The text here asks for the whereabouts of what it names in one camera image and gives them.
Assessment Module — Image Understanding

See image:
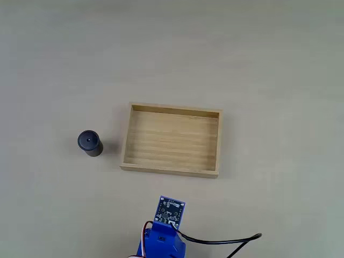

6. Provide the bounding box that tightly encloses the black cylinder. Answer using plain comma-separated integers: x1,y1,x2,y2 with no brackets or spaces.
77,130,104,159

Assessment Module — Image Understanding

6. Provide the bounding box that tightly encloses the shallow wooden box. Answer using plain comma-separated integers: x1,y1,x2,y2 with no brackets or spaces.
119,101,224,180

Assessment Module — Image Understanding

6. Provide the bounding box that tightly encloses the red white black servo wire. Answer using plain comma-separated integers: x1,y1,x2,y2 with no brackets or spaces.
127,220,155,258

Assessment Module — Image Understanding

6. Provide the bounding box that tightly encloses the blue camera circuit board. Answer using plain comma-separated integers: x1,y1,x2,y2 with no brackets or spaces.
154,195,187,228

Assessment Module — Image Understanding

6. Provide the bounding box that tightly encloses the black camera cable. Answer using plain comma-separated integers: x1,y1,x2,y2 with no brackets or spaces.
169,222,263,258

